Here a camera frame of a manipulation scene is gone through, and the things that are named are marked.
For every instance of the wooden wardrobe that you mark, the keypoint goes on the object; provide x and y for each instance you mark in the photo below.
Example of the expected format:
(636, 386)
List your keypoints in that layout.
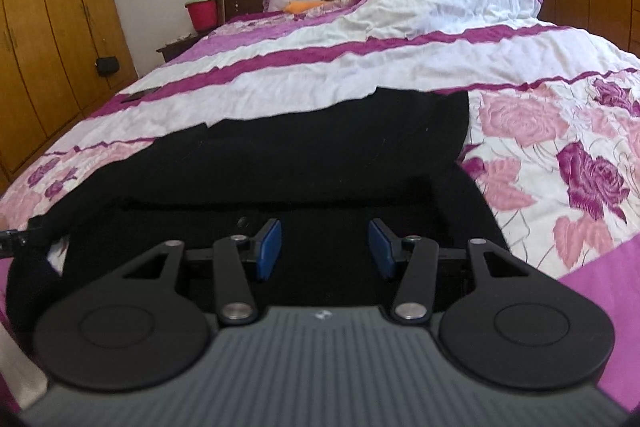
(47, 22)

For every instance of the small black hanging bag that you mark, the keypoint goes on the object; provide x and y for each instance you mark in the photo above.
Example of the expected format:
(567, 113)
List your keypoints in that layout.
(107, 65)

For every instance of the floral pink purple bedspread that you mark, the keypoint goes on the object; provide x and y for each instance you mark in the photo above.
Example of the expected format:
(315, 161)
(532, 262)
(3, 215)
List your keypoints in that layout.
(530, 122)

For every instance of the purple bed sheet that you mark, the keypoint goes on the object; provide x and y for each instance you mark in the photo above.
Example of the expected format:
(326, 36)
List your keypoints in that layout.
(607, 307)

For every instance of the red plastic bucket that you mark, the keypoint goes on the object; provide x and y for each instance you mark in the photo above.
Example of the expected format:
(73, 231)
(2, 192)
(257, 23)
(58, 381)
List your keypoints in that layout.
(202, 11)

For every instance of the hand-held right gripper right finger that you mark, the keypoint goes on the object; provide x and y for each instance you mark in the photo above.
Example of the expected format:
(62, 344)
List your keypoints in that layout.
(380, 252)

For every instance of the black knit garment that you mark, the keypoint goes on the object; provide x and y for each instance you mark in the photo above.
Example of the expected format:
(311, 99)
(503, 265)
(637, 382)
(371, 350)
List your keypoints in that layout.
(310, 157)

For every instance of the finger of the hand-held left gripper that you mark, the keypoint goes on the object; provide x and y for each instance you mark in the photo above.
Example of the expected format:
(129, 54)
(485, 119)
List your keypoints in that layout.
(11, 240)

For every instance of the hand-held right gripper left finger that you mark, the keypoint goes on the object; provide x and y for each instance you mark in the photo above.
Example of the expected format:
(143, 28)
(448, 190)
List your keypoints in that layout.
(267, 252)

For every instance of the dark wooden nightstand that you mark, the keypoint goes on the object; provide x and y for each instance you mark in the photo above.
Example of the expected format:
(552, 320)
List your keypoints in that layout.
(175, 46)

